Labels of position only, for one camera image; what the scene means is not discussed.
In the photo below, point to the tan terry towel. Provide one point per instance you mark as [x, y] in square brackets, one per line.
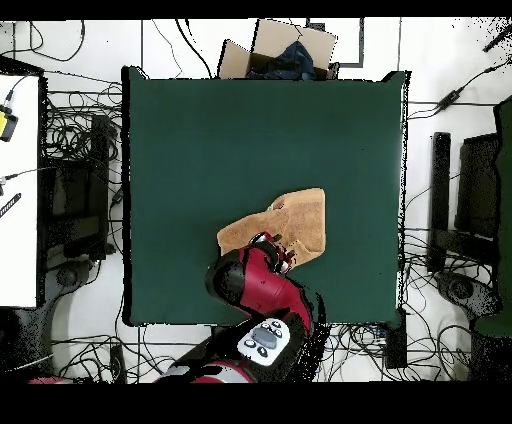
[304, 216]

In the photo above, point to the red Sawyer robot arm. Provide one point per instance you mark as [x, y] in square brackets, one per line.
[268, 288]

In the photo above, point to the dark green table cloth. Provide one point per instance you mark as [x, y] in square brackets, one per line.
[240, 140]

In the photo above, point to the small black box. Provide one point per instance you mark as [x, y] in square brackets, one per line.
[396, 344]

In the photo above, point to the black metal stand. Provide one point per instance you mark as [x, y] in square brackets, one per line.
[98, 180]
[440, 180]

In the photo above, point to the black floor equipment lump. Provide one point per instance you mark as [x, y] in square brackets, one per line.
[68, 276]
[464, 290]

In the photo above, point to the dark blue garment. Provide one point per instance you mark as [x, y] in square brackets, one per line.
[294, 60]

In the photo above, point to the open cardboard box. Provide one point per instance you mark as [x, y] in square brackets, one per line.
[280, 36]

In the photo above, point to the black power adapter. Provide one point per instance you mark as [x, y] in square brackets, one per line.
[448, 100]

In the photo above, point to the dark green covered furniture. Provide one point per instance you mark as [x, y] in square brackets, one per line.
[504, 200]

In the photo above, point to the white desk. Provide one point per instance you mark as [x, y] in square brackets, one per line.
[20, 240]

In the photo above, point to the black ruler strip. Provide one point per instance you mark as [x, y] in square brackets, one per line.
[10, 204]

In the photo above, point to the yellow and black device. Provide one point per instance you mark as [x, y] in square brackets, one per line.
[4, 124]

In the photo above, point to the black rod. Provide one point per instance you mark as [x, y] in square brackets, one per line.
[498, 39]

